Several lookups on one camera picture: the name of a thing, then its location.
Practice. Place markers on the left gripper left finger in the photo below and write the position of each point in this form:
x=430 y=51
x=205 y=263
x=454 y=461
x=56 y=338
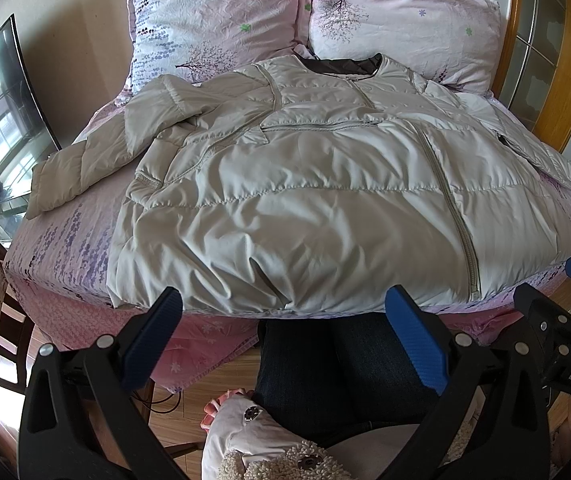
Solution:
x=79 y=420

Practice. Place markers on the plush slipper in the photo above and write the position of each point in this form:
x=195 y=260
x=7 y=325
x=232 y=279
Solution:
x=244 y=442

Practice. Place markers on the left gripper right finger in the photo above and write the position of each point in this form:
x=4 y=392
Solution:
x=511 y=438

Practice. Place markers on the left floral pillow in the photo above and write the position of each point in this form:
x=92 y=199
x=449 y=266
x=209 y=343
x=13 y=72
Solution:
x=197 y=40

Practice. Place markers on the dark trouser leg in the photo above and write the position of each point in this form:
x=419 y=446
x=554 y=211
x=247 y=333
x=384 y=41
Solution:
x=330 y=380

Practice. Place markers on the beige puffer jacket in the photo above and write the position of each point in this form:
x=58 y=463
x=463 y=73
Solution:
x=315 y=185

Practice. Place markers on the wooden chair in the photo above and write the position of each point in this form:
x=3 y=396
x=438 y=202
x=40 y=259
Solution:
x=0 y=329

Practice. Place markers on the floral pillow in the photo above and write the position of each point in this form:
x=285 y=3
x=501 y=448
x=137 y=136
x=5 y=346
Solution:
x=197 y=40
x=456 y=43

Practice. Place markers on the right floral pillow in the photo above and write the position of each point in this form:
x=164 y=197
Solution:
x=456 y=43

